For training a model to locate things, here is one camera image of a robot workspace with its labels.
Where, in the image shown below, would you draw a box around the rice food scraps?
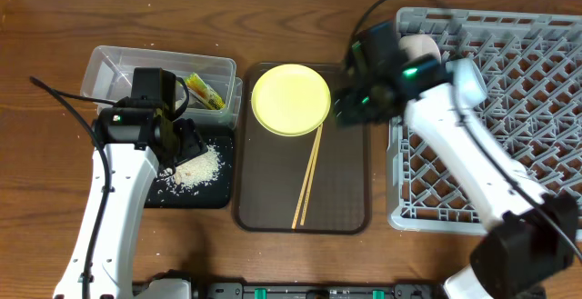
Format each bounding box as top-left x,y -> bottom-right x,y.
157,145 -> 225,196

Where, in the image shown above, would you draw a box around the wooden chopstick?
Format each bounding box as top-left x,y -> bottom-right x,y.
300,124 -> 323,226
291,143 -> 314,230

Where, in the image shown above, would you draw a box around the green orange snack wrapper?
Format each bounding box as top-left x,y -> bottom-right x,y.
185,73 -> 226,110

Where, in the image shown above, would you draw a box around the pink shallow bowl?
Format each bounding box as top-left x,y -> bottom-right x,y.
398,35 -> 441,62

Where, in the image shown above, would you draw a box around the yellow plate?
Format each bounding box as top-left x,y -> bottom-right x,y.
251,64 -> 331,137

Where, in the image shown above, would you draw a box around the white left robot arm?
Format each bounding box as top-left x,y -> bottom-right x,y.
54,67 -> 207,298

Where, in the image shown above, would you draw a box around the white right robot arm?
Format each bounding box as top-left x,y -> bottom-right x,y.
333,22 -> 581,298

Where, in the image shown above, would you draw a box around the black waste tray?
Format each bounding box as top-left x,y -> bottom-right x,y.
145,126 -> 235,209

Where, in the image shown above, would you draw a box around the clear plastic waste bin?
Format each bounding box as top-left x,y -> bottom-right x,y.
81,45 -> 243,129

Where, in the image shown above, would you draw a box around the grey dishwasher rack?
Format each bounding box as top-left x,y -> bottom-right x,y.
386,7 -> 581,234

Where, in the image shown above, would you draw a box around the dark brown serving tray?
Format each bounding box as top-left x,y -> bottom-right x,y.
234,63 -> 371,234

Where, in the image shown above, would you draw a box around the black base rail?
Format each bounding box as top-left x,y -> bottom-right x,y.
132,270 -> 446,299

